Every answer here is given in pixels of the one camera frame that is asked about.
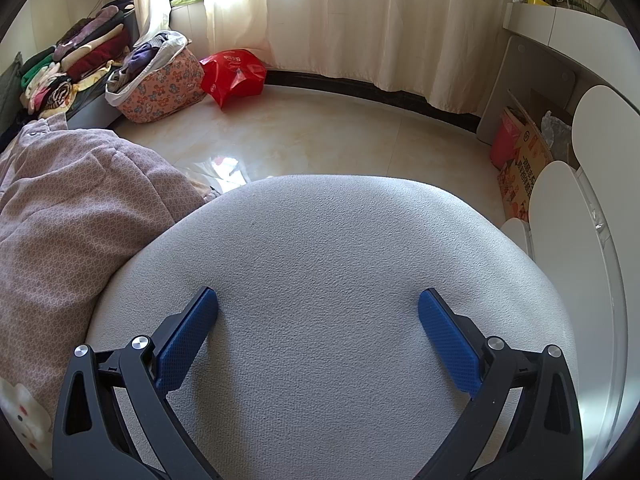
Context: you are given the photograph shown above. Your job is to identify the cream curtain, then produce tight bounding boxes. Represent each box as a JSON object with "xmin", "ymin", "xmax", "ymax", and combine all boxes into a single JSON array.
[{"xmin": 117, "ymin": 0, "xmax": 516, "ymax": 113}]

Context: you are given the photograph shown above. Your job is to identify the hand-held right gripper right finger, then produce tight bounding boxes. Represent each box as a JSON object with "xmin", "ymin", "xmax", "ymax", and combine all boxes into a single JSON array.
[{"xmin": 417, "ymin": 287, "xmax": 584, "ymax": 480}]

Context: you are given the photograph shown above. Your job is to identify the red plastic bag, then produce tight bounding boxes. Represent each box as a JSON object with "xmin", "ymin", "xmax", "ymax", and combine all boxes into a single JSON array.
[{"xmin": 199, "ymin": 49, "xmax": 268, "ymax": 110}]

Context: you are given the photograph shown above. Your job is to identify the pile of folded clothes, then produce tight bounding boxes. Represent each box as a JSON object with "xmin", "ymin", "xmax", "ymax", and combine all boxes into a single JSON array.
[{"xmin": 19, "ymin": 4, "xmax": 132, "ymax": 115}]

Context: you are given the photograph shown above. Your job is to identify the floral laundry bag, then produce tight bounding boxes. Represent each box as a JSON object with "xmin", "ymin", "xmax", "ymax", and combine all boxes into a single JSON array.
[{"xmin": 105, "ymin": 31, "xmax": 206, "ymax": 123}]

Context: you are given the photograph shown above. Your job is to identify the white desk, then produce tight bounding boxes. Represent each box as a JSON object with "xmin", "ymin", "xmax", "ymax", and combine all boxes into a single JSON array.
[{"xmin": 475, "ymin": 2, "xmax": 640, "ymax": 146}]

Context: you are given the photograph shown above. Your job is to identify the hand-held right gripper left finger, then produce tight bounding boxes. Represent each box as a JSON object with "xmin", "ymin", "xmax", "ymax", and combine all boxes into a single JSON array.
[{"xmin": 51, "ymin": 286, "xmax": 221, "ymax": 480}]

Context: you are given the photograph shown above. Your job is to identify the grey bedside cabinet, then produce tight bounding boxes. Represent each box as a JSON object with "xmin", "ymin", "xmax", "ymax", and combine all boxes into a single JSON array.
[{"xmin": 65, "ymin": 10, "xmax": 143, "ymax": 131}]

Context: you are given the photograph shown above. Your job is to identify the pink printed bed cover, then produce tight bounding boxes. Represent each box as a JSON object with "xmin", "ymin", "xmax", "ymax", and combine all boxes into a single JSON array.
[{"xmin": 0, "ymin": 112, "xmax": 208, "ymax": 461}]

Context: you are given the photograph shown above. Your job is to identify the clear plastic bag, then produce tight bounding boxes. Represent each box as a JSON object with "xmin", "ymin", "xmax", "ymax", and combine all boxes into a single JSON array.
[{"xmin": 540, "ymin": 110, "xmax": 573, "ymax": 161}]

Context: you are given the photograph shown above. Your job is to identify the printed cardboard box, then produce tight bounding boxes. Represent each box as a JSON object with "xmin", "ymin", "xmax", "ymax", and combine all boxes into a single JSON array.
[{"xmin": 496, "ymin": 89, "xmax": 573, "ymax": 223}]

